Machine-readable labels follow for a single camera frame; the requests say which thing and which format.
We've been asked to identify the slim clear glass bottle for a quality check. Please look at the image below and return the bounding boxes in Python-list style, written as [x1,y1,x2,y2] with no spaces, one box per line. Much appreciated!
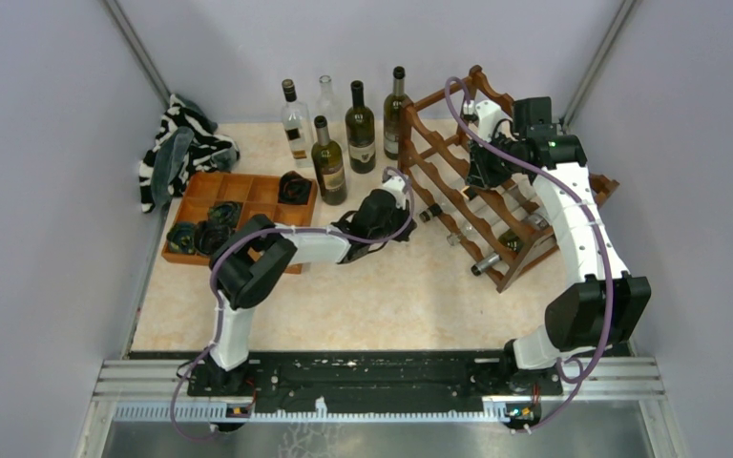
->
[447,198,501,246]

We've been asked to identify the brown wooden wine rack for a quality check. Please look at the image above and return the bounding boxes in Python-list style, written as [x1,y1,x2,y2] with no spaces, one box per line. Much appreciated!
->
[396,64,620,295]

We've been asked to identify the olive wine bottle grey cap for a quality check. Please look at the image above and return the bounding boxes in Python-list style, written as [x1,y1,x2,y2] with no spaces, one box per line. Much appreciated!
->
[471,210,549,277]

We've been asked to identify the dark green wine bottle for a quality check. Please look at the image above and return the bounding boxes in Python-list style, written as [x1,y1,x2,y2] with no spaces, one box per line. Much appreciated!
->
[383,66,408,160]

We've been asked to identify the dark wine bottle black cap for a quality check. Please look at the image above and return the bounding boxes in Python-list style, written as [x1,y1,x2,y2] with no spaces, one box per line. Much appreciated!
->
[345,80,376,174]

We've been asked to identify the green wine bottle silver neck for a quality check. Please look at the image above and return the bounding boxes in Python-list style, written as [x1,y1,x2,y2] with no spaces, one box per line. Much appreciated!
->
[311,115,347,205]

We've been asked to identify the clear square spirit bottle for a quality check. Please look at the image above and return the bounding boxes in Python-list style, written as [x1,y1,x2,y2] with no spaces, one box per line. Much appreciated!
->
[281,78,314,168]

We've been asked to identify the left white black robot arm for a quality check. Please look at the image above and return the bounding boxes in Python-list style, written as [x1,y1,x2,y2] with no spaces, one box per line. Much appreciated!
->
[205,180,415,395]

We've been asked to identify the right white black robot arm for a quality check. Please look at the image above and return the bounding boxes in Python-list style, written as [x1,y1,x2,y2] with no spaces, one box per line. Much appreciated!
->
[461,96,651,393]

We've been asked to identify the black rolled sock top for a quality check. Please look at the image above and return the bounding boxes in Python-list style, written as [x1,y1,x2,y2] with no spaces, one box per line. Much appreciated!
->
[278,171,312,205]

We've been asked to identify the orange wooden compartment tray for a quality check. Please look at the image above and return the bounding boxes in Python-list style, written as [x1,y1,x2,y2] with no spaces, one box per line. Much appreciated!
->
[161,173,319,266]

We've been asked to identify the dark rolled sock middle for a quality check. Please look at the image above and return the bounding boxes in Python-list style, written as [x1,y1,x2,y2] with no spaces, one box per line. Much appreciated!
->
[207,201,242,229]

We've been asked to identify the dark rolled sock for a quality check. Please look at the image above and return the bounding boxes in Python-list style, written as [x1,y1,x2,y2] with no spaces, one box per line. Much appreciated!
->
[207,201,242,229]
[194,220,235,257]

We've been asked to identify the zebra striped cloth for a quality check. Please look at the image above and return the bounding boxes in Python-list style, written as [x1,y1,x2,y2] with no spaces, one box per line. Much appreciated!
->
[137,94,241,214]

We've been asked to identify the dark rolled sock front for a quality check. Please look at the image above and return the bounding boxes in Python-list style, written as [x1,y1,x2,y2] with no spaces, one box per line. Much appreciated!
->
[194,220,235,257]

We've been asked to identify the teal rolled sock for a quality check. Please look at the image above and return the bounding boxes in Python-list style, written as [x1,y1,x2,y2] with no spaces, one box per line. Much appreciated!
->
[165,221,197,256]

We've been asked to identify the grey blue cloth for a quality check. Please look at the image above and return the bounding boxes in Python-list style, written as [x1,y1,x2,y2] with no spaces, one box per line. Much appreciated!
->
[150,127,194,207]

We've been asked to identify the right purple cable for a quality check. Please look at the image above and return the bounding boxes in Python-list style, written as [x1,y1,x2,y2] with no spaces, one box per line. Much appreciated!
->
[444,76,616,434]

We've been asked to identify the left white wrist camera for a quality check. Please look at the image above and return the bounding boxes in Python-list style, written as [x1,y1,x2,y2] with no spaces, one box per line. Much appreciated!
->
[381,175,409,210]

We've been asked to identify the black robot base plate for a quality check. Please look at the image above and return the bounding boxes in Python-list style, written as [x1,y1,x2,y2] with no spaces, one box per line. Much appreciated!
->
[187,349,563,414]

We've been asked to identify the grey cable comb strip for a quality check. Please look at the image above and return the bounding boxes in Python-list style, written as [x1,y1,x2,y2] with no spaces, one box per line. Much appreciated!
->
[113,397,511,424]

